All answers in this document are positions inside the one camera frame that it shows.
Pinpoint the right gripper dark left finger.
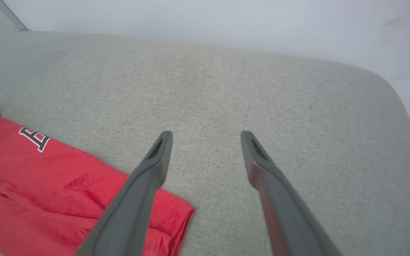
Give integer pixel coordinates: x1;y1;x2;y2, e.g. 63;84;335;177
75;130;174;256

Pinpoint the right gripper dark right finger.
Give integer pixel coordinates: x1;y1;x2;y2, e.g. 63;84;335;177
241;130;341;256

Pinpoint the red and white jersey shirt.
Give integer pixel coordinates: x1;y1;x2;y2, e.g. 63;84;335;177
0;97;195;256

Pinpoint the grey fabric sofa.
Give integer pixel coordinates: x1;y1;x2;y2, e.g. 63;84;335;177
0;30;410;256

